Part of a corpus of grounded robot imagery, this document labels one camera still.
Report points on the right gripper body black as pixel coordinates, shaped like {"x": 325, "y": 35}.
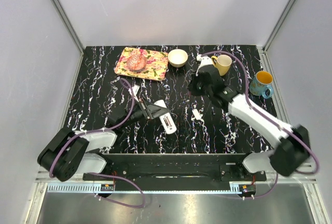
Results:
{"x": 196, "y": 87}

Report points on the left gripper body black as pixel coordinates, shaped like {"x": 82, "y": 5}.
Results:
{"x": 140, "y": 114}

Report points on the white remote control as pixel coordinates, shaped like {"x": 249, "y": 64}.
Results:
{"x": 166, "y": 119}

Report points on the white battery cover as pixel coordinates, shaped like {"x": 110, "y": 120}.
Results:
{"x": 196, "y": 114}

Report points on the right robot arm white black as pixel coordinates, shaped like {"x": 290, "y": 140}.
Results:
{"x": 290, "y": 144}

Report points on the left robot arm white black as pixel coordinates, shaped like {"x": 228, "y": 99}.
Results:
{"x": 70, "y": 152}

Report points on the cream ceramic bowl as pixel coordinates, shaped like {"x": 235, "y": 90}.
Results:
{"x": 177, "y": 57}

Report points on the floral rectangular tray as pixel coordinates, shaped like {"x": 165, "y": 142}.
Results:
{"x": 156, "y": 67}

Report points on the red patterned bowl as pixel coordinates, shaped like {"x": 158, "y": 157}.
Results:
{"x": 136, "y": 62}

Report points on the blue mug yellow inside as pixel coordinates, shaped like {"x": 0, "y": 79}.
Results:
{"x": 261, "y": 85}

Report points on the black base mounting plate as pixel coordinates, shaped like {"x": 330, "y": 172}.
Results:
{"x": 169, "y": 172}

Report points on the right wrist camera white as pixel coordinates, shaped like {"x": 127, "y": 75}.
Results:
{"x": 204, "y": 61}

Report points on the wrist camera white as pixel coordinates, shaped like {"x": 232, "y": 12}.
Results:
{"x": 135, "y": 89}
{"x": 204, "y": 61}

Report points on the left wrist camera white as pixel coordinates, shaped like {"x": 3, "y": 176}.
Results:
{"x": 135, "y": 89}

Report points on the left aluminium frame post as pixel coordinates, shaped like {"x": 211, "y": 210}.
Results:
{"x": 68, "y": 25}

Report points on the aluminium frame post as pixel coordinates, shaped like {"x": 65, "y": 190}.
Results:
{"x": 286, "y": 11}
{"x": 68, "y": 25}

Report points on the right aluminium frame post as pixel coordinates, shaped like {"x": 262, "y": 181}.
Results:
{"x": 286, "y": 11}

